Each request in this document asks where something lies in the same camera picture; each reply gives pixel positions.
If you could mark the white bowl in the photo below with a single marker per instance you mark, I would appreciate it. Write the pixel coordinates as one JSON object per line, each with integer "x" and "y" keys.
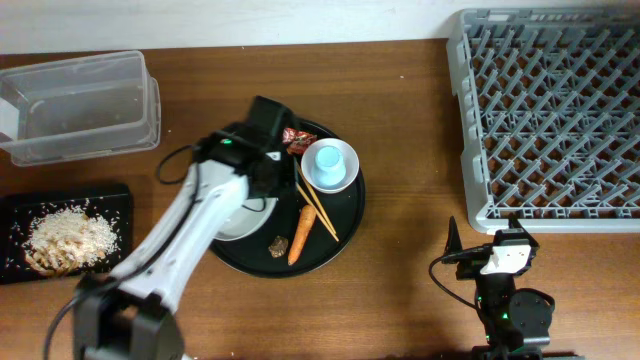
{"x": 351, "y": 161}

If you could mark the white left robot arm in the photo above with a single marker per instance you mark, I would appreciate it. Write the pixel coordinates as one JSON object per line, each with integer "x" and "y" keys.
{"x": 130, "y": 314}

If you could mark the wooden chopstick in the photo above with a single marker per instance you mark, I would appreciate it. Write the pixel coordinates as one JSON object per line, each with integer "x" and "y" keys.
{"x": 319, "y": 205}
{"x": 319, "y": 215}

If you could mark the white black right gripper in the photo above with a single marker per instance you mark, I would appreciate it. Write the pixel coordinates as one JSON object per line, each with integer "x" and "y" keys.
{"x": 454, "y": 243}

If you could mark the round black serving tray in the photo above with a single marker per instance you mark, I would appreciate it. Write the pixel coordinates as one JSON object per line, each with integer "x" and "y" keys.
{"x": 250, "y": 255}

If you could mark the grey dishwasher rack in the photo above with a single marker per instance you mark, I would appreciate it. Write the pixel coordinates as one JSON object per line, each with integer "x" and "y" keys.
{"x": 549, "y": 101}

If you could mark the rice and noodle scraps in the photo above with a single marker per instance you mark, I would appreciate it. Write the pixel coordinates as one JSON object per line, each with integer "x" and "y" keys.
{"x": 69, "y": 240}

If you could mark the orange carrot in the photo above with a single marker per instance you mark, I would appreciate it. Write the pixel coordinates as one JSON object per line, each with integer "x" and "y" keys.
{"x": 304, "y": 226}

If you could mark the light blue plastic cup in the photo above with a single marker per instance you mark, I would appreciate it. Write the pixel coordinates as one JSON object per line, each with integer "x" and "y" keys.
{"x": 329, "y": 168}

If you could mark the red snack wrapper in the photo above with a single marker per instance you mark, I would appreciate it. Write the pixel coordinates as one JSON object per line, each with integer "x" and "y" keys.
{"x": 297, "y": 141}

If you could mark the wooden chopstick upper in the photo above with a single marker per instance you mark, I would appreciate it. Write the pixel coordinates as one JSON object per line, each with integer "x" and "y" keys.
{"x": 319, "y": 205}

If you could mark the clear plastic bin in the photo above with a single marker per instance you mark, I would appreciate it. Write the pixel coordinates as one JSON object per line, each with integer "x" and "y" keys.
{"x": 79, "y": 108}

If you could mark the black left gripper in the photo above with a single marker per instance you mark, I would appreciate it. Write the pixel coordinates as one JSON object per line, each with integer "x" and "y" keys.
{"x": 287, "y": 182}

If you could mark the brown food chunk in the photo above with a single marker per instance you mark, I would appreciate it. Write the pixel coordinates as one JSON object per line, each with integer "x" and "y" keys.
{"x": 278, "y": 247}

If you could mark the wooden chopstick lower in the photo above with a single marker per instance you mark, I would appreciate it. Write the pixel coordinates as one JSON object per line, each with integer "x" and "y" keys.
{"x": 319, "y": 215}

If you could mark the white plate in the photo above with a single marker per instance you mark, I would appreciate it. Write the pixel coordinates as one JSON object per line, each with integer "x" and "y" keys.
{"x": 252, "y": 215}

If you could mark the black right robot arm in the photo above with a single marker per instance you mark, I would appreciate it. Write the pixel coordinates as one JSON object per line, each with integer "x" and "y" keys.
{"x": 516, "y": 321}

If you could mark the black rectangular tray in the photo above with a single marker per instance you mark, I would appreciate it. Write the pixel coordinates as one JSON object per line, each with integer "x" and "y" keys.
{"x": 113, "y": 202}

